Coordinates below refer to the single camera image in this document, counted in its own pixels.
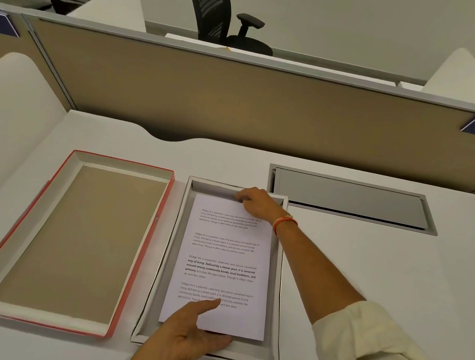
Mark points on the person's left hand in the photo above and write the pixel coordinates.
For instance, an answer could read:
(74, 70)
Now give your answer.
(182, 336)

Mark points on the person's right hand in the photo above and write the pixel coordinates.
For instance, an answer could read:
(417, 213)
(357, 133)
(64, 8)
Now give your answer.
(267, 207)

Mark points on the person's left thumb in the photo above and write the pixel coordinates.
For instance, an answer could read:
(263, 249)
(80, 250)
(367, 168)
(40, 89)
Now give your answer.
(204, 312)

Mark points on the person's right fingers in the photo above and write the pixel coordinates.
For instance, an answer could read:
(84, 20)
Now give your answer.
(246, 198)

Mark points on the white printed paper sheet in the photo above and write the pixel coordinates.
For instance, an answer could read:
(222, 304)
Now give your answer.
(225, 252)

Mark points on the person's right forearm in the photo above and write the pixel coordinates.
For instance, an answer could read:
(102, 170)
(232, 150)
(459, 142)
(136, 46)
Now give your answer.
(322, 271)

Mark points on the grey cardboard box base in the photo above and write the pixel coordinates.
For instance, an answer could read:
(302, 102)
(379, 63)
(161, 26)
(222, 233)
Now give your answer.
(160, 264)

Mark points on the red cardboard box lid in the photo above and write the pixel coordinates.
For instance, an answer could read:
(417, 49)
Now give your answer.
(68, 240)

